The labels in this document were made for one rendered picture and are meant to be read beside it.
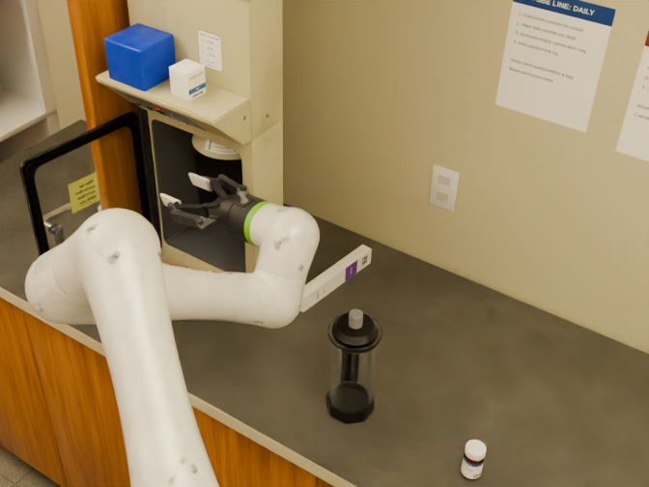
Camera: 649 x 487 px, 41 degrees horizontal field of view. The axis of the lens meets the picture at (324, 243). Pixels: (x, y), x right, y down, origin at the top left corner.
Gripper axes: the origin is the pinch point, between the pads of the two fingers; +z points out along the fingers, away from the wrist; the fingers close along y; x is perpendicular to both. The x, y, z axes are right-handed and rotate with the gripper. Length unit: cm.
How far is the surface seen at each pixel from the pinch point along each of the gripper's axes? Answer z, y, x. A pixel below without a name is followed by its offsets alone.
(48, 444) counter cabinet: 60, 45, 81
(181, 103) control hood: -7.7, -3.3, -21.8
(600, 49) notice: -61, -67, -8
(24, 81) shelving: 128, -24, 10
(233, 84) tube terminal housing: -11.1, -14.2, -20.7
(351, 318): -45.1, 0.0, 17.1
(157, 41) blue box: 0.5, -8.2, -31.9
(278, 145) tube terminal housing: -10.0, -20.5, -1.5
